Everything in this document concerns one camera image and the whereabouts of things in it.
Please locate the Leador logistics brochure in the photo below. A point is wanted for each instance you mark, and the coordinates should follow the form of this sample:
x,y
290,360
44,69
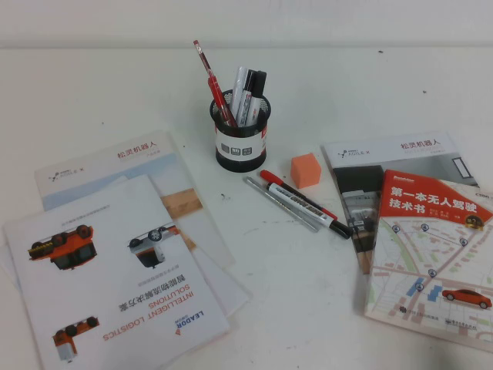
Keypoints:
x,y
108,277

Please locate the orange autonomous driving book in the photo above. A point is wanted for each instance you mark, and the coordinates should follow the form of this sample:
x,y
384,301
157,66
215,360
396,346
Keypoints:
x,y
423,262

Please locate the white grey marker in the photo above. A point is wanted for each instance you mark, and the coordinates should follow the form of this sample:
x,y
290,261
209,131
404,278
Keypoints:
x,y
239,86

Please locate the silver grey pen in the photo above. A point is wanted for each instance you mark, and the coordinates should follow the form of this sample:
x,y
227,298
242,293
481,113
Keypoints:
x,y
281,204

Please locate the AgileX brochure with room photo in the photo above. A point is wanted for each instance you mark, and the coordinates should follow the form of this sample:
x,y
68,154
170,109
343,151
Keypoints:
x,y
385,154

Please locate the white whiteboard marker black cap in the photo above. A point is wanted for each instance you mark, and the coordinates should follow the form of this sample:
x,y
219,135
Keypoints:
x,y
304,206

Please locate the AgileX brochure with wood photo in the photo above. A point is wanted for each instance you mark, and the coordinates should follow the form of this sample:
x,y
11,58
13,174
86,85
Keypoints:
x,y
115,163

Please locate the orange foam cube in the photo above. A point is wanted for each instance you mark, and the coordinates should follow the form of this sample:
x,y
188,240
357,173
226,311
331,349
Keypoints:
x,y
305,171

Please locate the slim red marker pen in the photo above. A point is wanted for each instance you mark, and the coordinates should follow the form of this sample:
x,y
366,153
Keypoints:
x,y
269,175

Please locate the black mesh pen holder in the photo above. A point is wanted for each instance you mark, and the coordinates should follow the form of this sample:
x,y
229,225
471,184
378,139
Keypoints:
x,y
239,162

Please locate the red pen in holder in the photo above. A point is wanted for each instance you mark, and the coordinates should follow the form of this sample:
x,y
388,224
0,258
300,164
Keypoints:
x,y
202,58

